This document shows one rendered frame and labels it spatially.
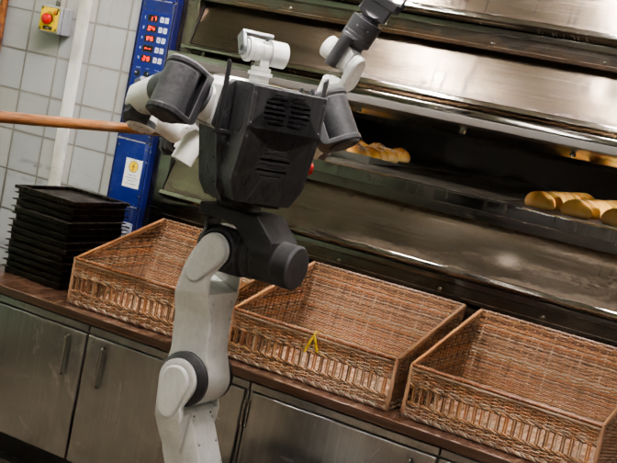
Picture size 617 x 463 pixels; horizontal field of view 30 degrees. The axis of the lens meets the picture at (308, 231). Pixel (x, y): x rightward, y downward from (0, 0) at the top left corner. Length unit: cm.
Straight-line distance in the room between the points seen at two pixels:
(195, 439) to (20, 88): 200
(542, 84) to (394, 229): 65
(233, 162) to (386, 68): 110
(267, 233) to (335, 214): 99
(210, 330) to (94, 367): 80
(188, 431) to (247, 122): 83
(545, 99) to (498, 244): 47
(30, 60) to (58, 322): 122
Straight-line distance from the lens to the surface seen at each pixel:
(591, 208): 377
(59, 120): 314
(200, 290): 293
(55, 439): 382
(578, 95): 354
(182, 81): 282
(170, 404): 299
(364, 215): 377
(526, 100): 356
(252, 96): 273
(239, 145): 275
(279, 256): 284
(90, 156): 436
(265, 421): 336
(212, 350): 299
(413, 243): 368
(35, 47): 457
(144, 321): 361
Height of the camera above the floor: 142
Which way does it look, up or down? 7 degrees down
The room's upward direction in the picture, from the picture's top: 12 degrees clockwise
